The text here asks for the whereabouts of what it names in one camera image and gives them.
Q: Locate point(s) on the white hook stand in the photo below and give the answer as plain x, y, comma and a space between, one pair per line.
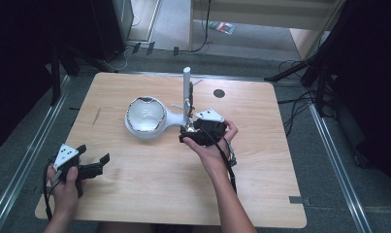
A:
186, 84

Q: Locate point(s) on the black round table grommet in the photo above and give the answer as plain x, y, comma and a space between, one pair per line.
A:
219, 93

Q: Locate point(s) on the black computer tower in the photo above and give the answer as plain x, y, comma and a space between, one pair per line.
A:
109, 26

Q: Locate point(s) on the grey tape piece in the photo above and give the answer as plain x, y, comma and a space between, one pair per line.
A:
296, 200

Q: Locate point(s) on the person's left hand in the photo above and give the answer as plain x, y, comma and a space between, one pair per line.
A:
65, 197

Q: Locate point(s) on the metal floor rail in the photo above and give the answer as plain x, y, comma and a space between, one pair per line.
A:
338, 168
25, 155

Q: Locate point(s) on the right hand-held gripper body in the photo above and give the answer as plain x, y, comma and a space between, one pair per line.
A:
211, 127

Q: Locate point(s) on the black metal stand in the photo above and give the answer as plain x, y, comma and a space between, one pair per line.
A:
55, 77
312, 64

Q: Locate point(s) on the colourful packet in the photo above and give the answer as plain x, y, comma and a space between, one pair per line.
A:
222, 27

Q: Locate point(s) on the light wooden cabinet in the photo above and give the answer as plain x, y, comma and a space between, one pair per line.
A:
248, 11

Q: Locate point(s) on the person's right hand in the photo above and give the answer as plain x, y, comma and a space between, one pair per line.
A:
212, 155

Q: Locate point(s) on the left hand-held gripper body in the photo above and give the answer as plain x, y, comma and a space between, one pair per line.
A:
64, 155

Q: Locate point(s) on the white bowl silver rim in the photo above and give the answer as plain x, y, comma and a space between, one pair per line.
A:
146, 116

